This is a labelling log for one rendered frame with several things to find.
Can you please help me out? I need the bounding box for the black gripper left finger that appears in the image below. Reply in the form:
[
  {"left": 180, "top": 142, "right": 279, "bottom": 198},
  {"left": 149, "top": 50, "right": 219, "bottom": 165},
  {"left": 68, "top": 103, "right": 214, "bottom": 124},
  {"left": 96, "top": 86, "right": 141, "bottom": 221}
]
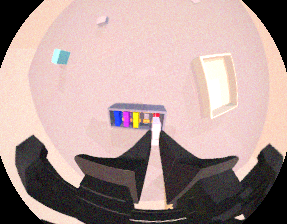
[{"left": 74, "top": 131, "right": 152, "bottom": 205}]

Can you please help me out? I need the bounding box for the light blue cube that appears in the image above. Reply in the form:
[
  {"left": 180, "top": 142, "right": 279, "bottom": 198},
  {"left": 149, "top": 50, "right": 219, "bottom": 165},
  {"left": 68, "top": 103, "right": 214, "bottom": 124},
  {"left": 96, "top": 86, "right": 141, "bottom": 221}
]
[{"left": 51, "top": 49, "right": 71, "bottom": 65}]

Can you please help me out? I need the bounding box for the yellow fuse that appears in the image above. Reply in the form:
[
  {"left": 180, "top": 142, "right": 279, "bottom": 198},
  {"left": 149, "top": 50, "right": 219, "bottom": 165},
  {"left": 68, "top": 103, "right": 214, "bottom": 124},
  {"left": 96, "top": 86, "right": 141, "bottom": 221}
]
[{"left": 132, "top": 112, "right": 139, "bottom": 128}]

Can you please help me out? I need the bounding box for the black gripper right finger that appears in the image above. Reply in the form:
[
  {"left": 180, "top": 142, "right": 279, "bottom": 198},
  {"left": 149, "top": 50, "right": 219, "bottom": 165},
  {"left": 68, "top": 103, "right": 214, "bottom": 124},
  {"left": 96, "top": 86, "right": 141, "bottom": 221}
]
[{"left": 158, "top": 129, "right": 239, "bottom": 205}]

